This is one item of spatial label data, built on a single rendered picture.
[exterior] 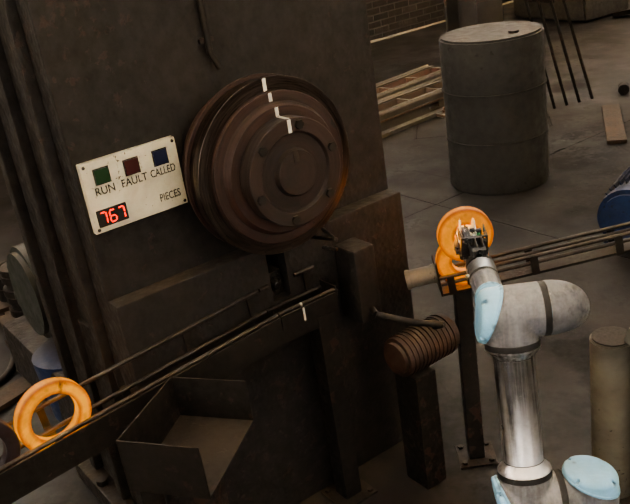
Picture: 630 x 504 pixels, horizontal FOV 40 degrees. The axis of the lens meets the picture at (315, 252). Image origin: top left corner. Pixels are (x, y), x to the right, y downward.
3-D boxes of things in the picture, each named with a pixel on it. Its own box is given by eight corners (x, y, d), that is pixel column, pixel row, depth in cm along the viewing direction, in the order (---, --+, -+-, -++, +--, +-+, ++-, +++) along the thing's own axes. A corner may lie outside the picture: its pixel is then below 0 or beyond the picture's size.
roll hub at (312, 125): (250, 237, 218) (230, 131, 207) (336, 203, 232) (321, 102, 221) (262, 242, 214) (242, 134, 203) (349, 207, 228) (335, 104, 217)
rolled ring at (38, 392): (2, 418, 195) (-3, 413, 198) (45, 469, 205) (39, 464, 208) (67, 365, 203) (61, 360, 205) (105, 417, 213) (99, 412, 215)
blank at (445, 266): (458, 290, 257) (459, 295, 254) (424, 255, 253) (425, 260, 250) (498, 258, 253) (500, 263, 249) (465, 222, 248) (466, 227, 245)
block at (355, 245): (341, 315, 261) (330, 243, 252) (361, 305, 266) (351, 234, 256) (363, 326, 253) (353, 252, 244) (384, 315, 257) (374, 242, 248)
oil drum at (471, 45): (429, 185, 523) (415, 38, 488) (496, 157, 552) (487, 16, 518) (503, 203, 477) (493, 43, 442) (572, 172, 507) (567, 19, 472)
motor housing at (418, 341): (397, 478, 274) (377, 333, 253) (446, 447, 285) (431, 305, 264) (424, 497, 264) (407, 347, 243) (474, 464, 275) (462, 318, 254)
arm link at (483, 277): (477, 322, 211) (477, 296, 206) (468, 293, 220) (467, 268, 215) (509, 317, 211) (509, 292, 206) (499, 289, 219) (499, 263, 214)
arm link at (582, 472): (628, 532, 183) (628, 481, 177) (564, 538, 183) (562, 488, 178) (610, 495, 194) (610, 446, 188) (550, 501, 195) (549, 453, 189)
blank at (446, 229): (431, 213, 237) (433, 217, 234) (485, 199, 236) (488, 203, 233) (442, 263, 243) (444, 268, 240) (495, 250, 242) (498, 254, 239)
